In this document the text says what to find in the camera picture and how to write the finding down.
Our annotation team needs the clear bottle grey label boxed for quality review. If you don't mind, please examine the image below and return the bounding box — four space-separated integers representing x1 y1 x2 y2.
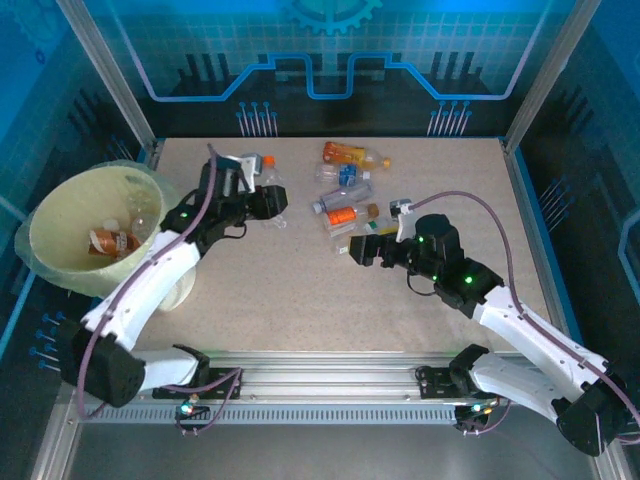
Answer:
310 182 374 215

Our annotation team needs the clear bottle blue label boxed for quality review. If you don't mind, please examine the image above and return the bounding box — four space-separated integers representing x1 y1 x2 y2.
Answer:
313 162 372 188

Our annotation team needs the small orange cap bottle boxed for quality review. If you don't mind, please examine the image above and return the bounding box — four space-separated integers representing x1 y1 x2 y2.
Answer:
259 154 291 231

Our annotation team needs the brown coffee drink bottle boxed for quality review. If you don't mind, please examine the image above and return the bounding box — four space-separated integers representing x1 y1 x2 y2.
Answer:
88 227 144 259

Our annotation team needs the aluminium extrusion rail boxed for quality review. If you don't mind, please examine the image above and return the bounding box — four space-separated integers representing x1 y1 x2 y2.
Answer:
199 349 539 401

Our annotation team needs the short purple cable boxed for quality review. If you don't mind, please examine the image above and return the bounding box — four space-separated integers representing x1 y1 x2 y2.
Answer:
457 394 514 436
174 354 245 436

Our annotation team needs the clear bottle orange label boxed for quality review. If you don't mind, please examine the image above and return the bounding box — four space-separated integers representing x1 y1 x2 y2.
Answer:
322 202 381 236

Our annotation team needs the orange label juice bottle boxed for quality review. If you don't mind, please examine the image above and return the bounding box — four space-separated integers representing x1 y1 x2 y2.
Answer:
322 141 393 172

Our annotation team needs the grey slotted cable duct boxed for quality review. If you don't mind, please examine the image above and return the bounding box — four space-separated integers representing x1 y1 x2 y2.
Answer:
79 402 474 427

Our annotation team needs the clear bottle white label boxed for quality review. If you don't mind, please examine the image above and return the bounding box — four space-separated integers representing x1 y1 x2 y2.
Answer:
128 211 160 242

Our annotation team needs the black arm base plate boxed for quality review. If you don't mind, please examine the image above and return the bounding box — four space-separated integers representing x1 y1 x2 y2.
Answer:
152 367 245 401
416 366 454 401

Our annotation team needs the pale yellow round bin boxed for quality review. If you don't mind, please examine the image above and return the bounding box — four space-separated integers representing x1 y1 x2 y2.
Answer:
27 162 197 314

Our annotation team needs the clear bottle green white cap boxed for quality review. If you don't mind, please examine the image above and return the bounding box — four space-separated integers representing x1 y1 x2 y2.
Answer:
363 219 399 237

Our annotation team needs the small lit controller board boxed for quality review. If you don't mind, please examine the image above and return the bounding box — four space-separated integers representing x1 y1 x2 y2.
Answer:
178 398 211 420
457 398 494 420

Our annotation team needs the clear bottle small green print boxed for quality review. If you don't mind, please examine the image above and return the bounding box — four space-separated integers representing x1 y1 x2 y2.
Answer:
327 224 369 257

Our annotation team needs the aluminium frame post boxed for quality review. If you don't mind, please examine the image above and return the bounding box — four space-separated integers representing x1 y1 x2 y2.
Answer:
503 0 604 151
54 0 164 154

